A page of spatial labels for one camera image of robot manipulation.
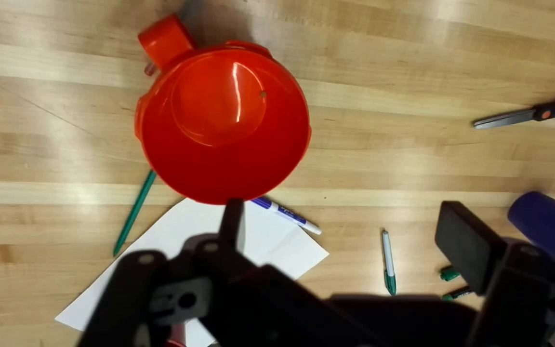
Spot green thin pencil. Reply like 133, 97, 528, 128
112, 170, 158, 259

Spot white marker with green cap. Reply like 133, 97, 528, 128
380, 228, 399, 297

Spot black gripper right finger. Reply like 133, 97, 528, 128
434, 199, 555, 347

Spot dark blue plastic cup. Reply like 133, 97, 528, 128
507, 189, 555, 262

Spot red plastic bowl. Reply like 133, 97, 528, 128
133, 41, 312, 207

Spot white paper sheet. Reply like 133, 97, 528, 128
54, 197, 331, 347

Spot black handled scissors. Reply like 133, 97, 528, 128
470, 83, 555, 135

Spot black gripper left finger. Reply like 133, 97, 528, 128
77, 199, 331, 347

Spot blue and white marker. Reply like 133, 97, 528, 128
250, 195, 324, 237

